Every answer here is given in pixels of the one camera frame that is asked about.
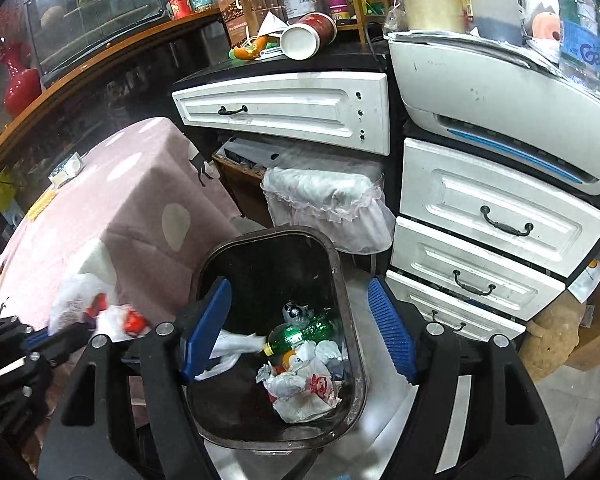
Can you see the pink dotted tablecloth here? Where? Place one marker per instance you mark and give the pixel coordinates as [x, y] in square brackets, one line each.
[130, 200]

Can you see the cardboard box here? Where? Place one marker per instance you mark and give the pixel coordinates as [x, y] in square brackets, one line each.
[597, 335]

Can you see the white red plastic bag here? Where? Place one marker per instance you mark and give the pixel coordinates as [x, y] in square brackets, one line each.
[80, 295]

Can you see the red paper cup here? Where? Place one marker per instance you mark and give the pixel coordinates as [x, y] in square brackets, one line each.
[305, 35]

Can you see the orange plush toy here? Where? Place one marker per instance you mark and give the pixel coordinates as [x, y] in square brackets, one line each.
[546, 25]

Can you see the cream pot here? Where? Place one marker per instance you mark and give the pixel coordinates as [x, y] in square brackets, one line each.
[432, 10]

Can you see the red vase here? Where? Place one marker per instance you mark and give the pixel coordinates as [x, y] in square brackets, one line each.
[22, 87]

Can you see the large water bottle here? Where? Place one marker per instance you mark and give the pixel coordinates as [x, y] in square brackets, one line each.
[579, 20]

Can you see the thin white plastic bag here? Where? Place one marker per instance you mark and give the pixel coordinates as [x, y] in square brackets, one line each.
[230, 347]

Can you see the glass fish tank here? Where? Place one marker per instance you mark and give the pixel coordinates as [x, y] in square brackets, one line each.
[95, 15]

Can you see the white printer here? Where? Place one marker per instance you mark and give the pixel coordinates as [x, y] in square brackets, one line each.
[480, 85]

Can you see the yellow sponge cloth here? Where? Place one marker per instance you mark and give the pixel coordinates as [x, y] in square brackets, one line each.
[42, 206]

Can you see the brown paper sack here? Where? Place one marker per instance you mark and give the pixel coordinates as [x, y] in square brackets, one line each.
[555, 335]

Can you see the green plastic bottle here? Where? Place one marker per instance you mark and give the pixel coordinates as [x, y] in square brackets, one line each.
[305, 332]

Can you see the crumpled white paper trash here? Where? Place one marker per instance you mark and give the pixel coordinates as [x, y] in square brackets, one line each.
[302, 390]

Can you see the green orange plastic tool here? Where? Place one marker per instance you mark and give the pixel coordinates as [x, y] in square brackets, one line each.
[245, 50]

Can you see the brown cardboard boxes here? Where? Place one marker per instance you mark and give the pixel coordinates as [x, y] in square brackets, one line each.
[252, 0]

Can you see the dark glass display counter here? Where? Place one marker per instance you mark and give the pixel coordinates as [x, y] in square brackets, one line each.
[105, 85]

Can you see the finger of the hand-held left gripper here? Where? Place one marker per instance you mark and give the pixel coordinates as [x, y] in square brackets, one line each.
[55, 341]

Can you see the dark trash bin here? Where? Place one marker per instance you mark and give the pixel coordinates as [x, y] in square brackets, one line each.
[260, 270]

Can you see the crushed black white can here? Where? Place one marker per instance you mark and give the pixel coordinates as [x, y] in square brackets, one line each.
[297, 314]

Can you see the red can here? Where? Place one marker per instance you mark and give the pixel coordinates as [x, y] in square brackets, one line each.
[177, 2]

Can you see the white lace cover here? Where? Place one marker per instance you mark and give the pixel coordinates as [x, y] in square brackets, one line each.
[325, 200]

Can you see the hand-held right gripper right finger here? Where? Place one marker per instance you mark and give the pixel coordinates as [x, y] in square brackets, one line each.
[390, 332]

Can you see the small white box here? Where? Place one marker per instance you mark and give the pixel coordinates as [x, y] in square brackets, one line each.
[66, 169]

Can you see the folded white paper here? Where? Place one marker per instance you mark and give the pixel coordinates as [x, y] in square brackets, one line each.
[272, 24]

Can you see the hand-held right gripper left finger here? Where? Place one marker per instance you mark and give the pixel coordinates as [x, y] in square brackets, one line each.
[207, 330]

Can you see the wide white drawer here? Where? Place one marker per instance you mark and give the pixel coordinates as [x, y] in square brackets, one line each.
[290, 110]

